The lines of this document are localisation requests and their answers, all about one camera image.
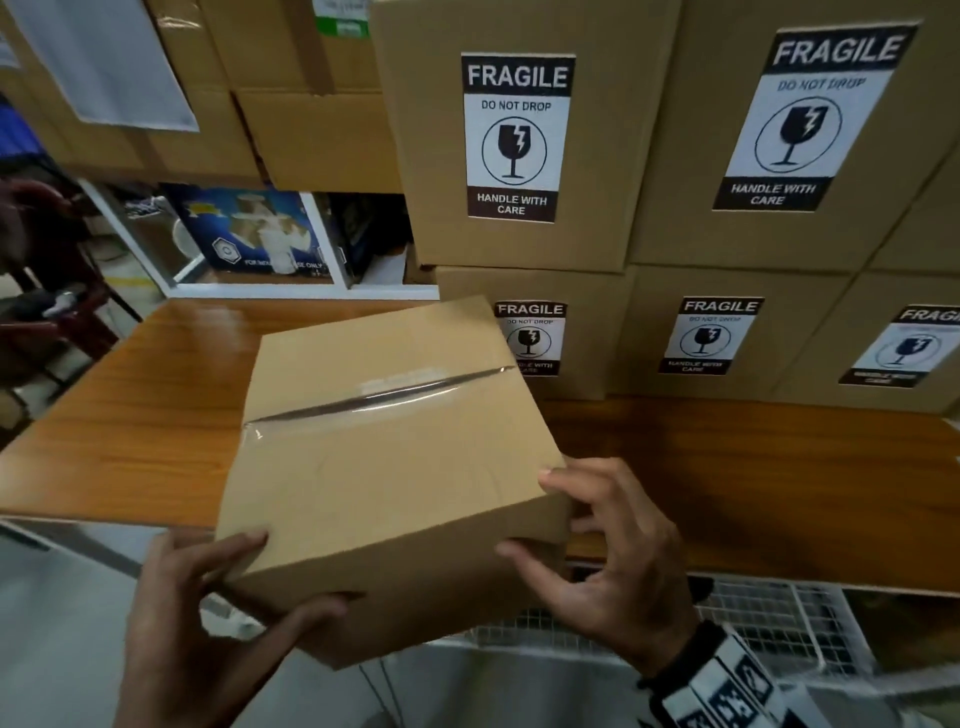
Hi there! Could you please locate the white paper sheet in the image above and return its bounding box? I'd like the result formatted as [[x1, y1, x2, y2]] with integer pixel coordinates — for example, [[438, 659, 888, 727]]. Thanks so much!
[[3, 0, 201, 134]]

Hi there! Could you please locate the person's right hand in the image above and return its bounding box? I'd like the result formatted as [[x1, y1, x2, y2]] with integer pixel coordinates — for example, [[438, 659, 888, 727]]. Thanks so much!
[[495, 456, 703, 678]]

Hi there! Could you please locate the thin black cable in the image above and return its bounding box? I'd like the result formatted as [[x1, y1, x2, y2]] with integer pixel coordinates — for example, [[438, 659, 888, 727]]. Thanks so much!
[[358, 660, 395, 728]]

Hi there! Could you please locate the blue printed product box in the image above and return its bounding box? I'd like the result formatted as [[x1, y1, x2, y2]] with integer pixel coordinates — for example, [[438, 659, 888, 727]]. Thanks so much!
[[160, 183, 336, 277]]

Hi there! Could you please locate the taped plain cardboard carton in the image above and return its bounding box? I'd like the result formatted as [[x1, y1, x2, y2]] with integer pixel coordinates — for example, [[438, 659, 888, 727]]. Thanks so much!
[[215, 294, 573, 671]]

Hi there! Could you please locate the large brown unlabelled box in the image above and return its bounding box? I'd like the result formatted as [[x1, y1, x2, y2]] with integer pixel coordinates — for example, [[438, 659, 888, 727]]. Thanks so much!
[[0, 0, 265, 186]]

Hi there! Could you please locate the stack of labelled cardboard boxes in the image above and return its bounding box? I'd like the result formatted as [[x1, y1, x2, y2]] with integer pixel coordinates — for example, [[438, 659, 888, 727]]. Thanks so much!
[[369, 0, 960, 415]]

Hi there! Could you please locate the white wire mesh basket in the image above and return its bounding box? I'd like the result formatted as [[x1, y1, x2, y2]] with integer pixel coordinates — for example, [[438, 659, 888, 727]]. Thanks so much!
[[442, 568, 960, 680]]

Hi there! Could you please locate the white metal shelf frame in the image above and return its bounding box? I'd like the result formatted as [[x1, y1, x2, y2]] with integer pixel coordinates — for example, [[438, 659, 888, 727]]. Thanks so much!
[[78, 178, 441, 303]]

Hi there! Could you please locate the person's left hand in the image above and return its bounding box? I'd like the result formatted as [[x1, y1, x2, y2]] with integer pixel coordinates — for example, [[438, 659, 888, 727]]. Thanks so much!
[[112, 528, 366, 728]]

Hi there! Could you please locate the brown box with green sticker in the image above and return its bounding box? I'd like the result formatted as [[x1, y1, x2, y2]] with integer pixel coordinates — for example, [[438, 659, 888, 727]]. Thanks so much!
[[196, 0, 384, 97]]

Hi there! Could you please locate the black white patterned wrist mount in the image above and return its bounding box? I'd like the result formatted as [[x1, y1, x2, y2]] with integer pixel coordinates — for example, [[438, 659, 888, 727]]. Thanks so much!
[[637, 621, 830, 728]]

